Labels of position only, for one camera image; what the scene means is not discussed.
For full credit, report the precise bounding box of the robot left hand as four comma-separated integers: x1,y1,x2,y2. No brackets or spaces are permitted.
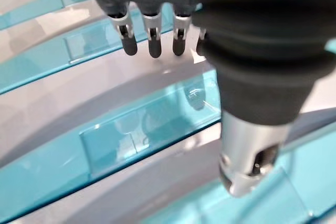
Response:
78,0,336,198

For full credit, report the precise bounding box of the blue white cart drawer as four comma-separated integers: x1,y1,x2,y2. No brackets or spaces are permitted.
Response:
136,119,336,224
0,37,336,224
0,0,127,59
0,5,218,162

